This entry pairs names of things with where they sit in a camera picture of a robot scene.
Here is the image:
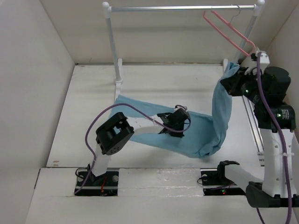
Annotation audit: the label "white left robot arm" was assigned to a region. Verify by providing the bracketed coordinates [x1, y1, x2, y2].
[88, 103, 191, 185]

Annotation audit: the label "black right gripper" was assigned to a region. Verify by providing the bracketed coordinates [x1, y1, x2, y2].
[221, 66, 267, 105]

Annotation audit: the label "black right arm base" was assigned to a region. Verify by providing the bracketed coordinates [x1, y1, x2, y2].
[197, 161, 245, 196]

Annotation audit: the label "white metal clothes rack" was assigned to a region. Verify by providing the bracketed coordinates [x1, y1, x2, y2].
[102, 0, 265, 99]

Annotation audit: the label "light blue trousers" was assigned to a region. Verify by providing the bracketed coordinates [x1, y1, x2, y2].
[109, 62, 240, 159]

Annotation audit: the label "pink clothes hanger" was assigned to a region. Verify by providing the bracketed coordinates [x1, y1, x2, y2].
[202, 5, 256, 57]

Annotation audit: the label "aluminium side rail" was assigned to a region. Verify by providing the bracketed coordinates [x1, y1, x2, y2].
[242, 96, 264, 167]

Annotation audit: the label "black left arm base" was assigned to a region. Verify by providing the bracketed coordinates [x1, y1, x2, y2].
[74, 165, 119, 197]

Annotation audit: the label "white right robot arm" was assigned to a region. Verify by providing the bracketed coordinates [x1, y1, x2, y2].
[216, 50, 299, 208]

